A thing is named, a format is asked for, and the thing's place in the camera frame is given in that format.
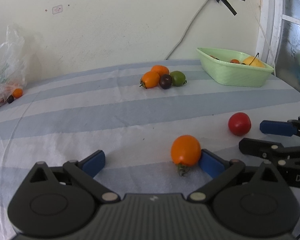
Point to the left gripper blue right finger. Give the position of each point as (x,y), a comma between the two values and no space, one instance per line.
(223,173)

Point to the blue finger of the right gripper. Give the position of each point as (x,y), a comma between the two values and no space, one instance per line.
(272,151)
(287,129)

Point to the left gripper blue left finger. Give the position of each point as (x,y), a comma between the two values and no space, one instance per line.
(83,173)

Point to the red cherry tomato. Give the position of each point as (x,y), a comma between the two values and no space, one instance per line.
(239,124)

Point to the striped blue white cloth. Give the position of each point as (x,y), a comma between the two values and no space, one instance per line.
(70,117)

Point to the large yellow fruit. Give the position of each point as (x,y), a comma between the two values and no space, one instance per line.
(253,61)

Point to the small orange tomato in basket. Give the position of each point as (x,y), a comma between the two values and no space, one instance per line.
(235,61)

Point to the light green plastic basket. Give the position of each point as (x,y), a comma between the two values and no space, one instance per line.
(216,62)

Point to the green tomato back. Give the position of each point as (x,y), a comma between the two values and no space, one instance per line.
(178,78)

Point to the dark tomato by bag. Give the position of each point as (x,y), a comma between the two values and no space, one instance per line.
(10,99)

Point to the orange tomato by bag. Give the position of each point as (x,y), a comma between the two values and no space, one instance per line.
(17,93)

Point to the dark purple tomato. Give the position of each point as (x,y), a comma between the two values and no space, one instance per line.
(165,81)

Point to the orange tomato back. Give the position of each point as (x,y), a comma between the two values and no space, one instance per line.
(161,70)

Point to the clear plastic bag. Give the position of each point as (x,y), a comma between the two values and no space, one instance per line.
(14,62)

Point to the white window frame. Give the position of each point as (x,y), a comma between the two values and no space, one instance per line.
(274,14)

